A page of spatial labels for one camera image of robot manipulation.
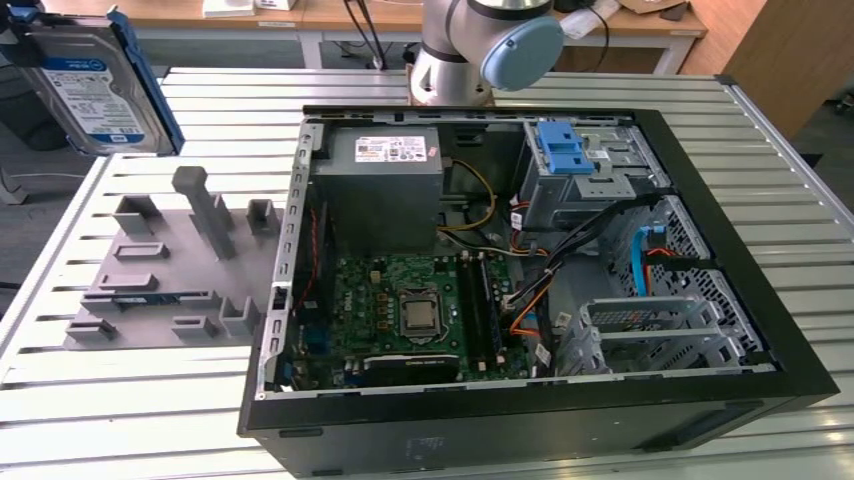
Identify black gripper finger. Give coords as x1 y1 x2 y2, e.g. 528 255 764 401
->
0 22 47 68

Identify hard disk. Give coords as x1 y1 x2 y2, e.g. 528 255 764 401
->
0 7 187 157

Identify metal disk bay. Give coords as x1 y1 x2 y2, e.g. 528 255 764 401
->
557 297 763 376

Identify grey furniture foot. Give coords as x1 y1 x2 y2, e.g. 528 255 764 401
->
0 164 33 206

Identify grey parts rack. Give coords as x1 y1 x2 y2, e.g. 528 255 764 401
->
63 167 286 354

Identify grey power supply unit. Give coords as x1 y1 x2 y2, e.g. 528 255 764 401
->
313 125 446 256

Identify green motherboard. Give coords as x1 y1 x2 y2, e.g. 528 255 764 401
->
293 252 536 389

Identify silver CPU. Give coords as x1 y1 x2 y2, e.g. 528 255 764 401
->
404 298 438 332

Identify blue plastic drive latch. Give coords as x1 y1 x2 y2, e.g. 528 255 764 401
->
533 121 596 176

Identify white plastic bag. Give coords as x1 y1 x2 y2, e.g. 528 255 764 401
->
560 0 624 39

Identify black RAM slot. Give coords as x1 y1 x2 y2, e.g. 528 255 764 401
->
461 253 490 370

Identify black graphics card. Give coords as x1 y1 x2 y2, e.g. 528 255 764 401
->
364 352 462 386

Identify metal optical drive cage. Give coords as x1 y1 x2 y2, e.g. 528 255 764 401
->
520 122 669 231

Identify brown cardboard piece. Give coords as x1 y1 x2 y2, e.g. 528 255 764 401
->
617 0 689 22

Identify black open PC case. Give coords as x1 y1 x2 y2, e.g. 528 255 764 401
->
237 104 841 480

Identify brown wooden cabinet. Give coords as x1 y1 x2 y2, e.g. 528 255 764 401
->
680 0 854 141

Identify white floor cable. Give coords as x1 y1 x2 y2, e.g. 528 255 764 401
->
13 171 93 182

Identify wooden desk white frame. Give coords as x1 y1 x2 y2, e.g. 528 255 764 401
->
110 0 326 69
300 0 709 76

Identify hanging black desk cables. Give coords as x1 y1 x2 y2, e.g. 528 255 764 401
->
344 0 404 69

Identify yellow wire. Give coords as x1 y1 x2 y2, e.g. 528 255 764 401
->
437 157 500 234

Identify black cable bundle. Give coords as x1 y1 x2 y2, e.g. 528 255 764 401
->
510 192 676 311

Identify orange wire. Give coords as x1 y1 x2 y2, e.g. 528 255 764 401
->
510 298 544 346

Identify blue data wire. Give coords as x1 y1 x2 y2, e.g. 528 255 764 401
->
636 224 669 301

